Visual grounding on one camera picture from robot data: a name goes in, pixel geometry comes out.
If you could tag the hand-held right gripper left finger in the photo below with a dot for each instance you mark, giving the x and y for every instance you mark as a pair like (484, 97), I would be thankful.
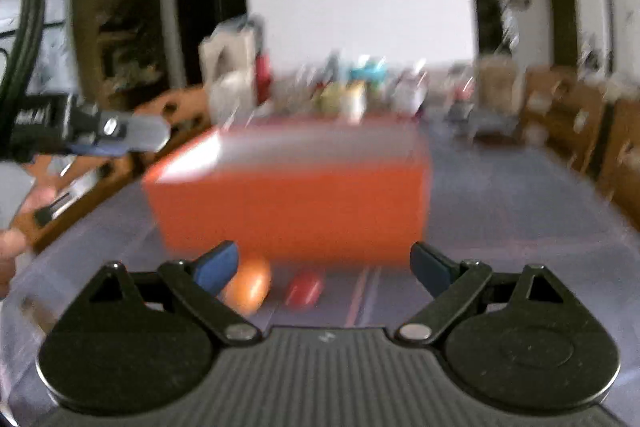
(217, 267)

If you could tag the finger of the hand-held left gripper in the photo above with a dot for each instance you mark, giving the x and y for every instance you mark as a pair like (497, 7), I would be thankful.
(140, 132)
(100, 149)

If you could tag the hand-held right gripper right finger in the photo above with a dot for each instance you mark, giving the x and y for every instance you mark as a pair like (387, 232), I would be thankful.
(430, 267)

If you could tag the small orange tangerine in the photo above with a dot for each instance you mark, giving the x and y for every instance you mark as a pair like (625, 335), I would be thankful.
(250, 287)

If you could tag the red cherry tomato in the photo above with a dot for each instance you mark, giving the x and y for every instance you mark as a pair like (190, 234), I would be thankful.
(304, 289)

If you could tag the orange cardboard box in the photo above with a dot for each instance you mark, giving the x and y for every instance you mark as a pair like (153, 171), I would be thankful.
(300, 207)

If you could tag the person's left hand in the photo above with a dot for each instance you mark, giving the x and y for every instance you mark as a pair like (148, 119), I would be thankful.
(10, 257)

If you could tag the wooden chair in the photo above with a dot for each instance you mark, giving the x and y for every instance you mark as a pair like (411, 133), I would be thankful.
(625, 142)
(100, 172)
(575, 107)
(190, 107)

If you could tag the white paper bag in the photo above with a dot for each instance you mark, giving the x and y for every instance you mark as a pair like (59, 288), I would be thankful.
(232, 97)

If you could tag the dark wooden shelf cabinet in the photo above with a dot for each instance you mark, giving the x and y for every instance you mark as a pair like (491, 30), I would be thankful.
(125, 32)

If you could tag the dark wooden door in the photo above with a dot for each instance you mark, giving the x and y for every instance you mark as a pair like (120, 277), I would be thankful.
(210, 7)

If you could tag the clear bottle red label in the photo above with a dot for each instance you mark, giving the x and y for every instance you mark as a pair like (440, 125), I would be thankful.
(460, 104)

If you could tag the jar with red lid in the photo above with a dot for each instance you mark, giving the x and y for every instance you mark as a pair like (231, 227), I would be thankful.
(407, 94)

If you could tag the white jar yellow lid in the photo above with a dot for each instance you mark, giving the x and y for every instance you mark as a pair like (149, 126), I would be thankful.
(356, 104)

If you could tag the green mug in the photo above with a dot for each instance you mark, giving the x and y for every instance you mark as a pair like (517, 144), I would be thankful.
(334, 99)

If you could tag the brown paper bag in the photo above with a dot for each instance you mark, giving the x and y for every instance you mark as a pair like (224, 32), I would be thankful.
(500, 82)

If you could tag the teal lidded container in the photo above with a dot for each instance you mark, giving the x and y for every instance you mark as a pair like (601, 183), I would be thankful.
(370, 71)

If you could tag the dark hanging jacket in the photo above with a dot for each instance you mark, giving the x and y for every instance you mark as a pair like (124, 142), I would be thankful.
(487, 17)

